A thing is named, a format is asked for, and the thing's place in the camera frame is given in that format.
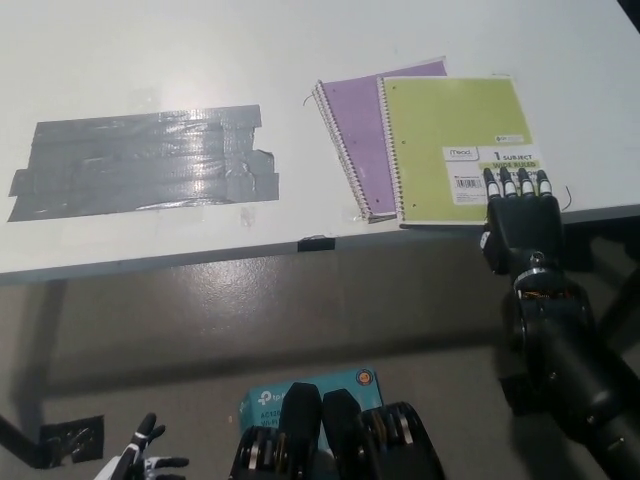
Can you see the dark object under table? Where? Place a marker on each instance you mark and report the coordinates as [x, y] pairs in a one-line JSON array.
[[610, 245]]

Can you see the grey duct tape patch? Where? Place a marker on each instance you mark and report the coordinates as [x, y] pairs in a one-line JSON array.
[[145, 160]]

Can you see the green spiral Mead notebook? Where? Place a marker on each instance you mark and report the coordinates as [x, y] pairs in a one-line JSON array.
[[440, 120]]

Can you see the small black tape strip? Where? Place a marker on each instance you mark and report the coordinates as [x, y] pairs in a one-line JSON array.
[[316, 245]]

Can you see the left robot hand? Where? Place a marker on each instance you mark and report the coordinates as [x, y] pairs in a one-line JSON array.
[[135, 462]]

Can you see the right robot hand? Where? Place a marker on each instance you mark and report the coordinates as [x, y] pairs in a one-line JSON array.
[[525, 230]]

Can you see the black table leg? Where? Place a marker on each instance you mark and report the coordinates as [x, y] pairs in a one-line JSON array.
[[625, 295], [15, 431]]

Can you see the black robot torso blocks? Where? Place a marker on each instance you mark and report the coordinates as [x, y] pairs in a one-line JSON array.
[[345, 440]]

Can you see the purple spiral notebook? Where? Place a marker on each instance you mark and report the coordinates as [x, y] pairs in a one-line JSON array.
[[355, 130]]

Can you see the teal TP-Link box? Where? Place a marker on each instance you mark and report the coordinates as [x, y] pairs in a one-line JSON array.
[[262, 400]]

